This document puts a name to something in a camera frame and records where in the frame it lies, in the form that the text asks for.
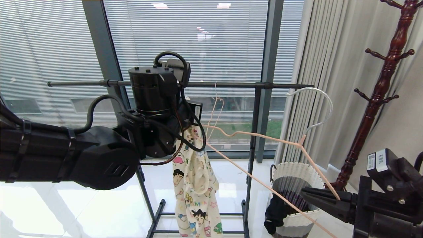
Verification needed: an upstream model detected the black clothes rack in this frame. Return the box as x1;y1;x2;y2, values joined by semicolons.
47;79;315;238

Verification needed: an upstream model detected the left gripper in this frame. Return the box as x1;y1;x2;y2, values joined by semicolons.
178;100;203;133

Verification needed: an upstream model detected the beige curtain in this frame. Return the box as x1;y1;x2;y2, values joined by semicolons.
274;0;423;199

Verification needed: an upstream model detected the cream printed garment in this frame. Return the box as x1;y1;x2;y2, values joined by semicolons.
172;124;224;238

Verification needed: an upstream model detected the pink clothes hanger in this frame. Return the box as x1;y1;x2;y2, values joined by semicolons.
208;82;224;140
202;87;341;238

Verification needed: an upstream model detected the black garment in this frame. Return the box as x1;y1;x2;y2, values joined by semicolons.
264;194;311;236

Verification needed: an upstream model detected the white laundry basket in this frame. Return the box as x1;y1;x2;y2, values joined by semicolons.
266;162;326;238

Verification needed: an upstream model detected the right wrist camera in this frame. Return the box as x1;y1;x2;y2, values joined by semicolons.
366;148;423;207

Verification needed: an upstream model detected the dark wooden coat stand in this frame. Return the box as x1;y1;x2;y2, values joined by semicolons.
326;0;423;192

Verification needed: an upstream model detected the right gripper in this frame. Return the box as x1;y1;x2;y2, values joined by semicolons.
300;175;423;238

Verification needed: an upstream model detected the window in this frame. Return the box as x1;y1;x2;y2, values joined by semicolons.
0;0;304;160

